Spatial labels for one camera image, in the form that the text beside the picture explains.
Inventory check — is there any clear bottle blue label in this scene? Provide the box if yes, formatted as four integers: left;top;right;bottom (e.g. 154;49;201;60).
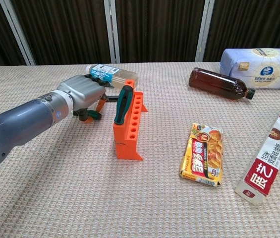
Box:
84;63;139;89

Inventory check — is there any short green-handled screwdriver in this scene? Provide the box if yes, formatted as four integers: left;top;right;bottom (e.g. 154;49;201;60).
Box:
114;85;133;125

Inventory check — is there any blue white tissue pack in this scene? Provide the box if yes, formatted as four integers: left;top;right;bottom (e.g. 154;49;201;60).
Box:
219;48;280;90

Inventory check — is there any brown tea bottle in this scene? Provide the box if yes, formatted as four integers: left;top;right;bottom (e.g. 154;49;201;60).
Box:
188;67;256;101

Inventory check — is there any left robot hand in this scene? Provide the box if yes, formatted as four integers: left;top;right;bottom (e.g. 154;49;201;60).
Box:
56;74;112;124

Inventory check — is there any yellow food packet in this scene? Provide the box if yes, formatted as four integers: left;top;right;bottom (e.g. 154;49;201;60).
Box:
179;122;224;188

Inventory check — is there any orange tool rack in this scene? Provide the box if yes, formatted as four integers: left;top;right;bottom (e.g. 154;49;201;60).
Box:
112;79;149;161

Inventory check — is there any long white red box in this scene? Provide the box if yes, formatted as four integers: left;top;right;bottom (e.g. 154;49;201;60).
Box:
234;104;280;205

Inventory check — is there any beige woven tablecloth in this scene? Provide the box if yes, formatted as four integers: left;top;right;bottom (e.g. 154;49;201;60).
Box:
0;61;280;238

